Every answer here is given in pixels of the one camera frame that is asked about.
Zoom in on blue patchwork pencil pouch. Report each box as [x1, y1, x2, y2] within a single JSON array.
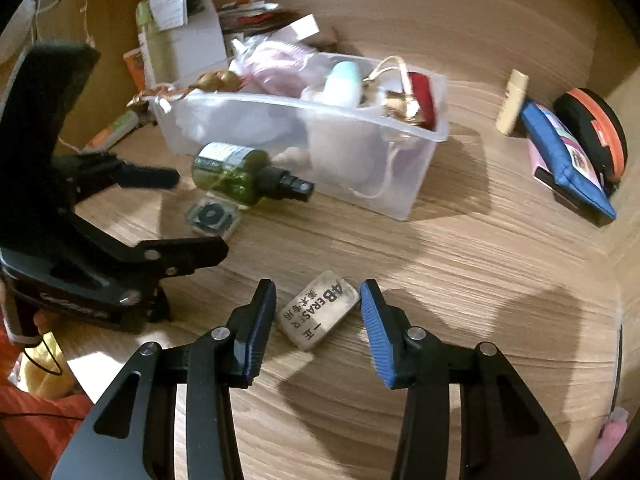
[[520, 100, 617, 221]]

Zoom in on small white cardboard box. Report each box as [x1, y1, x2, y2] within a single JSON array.
[[270, 14, 320, 44]]

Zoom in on gold gourd string ornament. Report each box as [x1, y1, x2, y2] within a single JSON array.
[[127, 70, 245, 110]]

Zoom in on pink notebook under pouch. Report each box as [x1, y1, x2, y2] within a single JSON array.
[[526, 138, 562, 196]]

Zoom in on tall green box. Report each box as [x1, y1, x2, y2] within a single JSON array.
[[136, 0, 171, 88]]

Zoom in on black orange round case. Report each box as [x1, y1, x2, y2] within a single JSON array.
[[553, 88, 628, 197]]

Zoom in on white curved stand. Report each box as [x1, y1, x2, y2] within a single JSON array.
[[148, 0, 227, 82]]

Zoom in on green spray bottle black cap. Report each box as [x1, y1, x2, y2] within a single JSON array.
[[192, 142, 314, 208]]

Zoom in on hand holding other gripper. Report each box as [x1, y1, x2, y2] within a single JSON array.
[[34, 309, 63, 341]]

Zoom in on white 4B eraser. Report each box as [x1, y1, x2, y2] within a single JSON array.
[[276, 270, 360, 351]]

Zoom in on clear plastic storage bin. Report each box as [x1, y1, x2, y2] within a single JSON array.
[[150, 70, 449, 220]]

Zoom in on stack of books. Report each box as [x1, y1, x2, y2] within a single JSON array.
[[218, 0, 299, 36]]

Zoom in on cream lotion bottle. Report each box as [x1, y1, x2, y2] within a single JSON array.
[[496, 70, 529, 136]]

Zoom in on red fabric charm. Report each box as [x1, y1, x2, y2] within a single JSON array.
[[409, 72, 437, 130]]

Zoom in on light blue plastic tube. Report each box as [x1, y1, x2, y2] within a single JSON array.
[[321, 61, 362, 108]]

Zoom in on pink comb in bag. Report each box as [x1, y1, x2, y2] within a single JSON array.
[[230, 36, 331, 99]]

